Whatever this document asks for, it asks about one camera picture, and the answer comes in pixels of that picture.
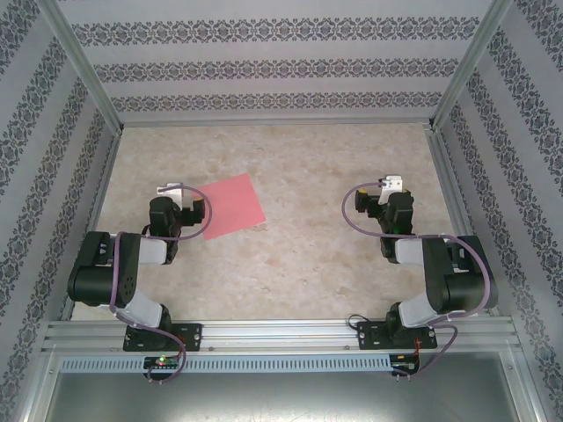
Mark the pink red cloth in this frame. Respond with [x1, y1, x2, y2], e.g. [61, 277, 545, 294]
[194, 172, 267, 241]

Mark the circuit board with green light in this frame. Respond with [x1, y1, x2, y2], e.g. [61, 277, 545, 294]
[143, 356, 182, 369]

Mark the small circuit board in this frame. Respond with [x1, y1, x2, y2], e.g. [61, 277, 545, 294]
[391, 353, 419, 375]

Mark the grey metal panel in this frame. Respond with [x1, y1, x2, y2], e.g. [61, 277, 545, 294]
[26, 349, 542, 422]

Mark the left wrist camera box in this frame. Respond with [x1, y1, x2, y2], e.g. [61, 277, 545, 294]
[157, 181, 186, 207]

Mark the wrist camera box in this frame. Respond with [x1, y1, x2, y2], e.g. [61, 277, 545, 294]
[157, 181, 186, 207]
[378, 174, 404, 206]

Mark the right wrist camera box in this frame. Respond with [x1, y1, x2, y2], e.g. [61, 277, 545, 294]
[378, 174, 404, 206]

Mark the aluminium side rail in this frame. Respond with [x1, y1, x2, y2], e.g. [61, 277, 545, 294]
[59, 127, 124, 322]
[424, 125, 501, 317]

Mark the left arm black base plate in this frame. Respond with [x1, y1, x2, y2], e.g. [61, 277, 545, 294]
[122, 323, 204, 353]

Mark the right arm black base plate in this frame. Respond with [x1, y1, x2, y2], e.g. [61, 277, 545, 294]
[355, 320, 439, 352]

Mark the aluminium mounting rail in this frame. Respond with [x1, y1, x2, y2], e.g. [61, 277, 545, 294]
[41, 316, 523, 353]

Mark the slotted grey cable duct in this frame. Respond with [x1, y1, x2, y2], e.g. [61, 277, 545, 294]
[59, 354, 392, 373]

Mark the aluminium frame post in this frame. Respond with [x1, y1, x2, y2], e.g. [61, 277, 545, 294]
[37, 0, 125, 133]
[428, 0, 514, 131]

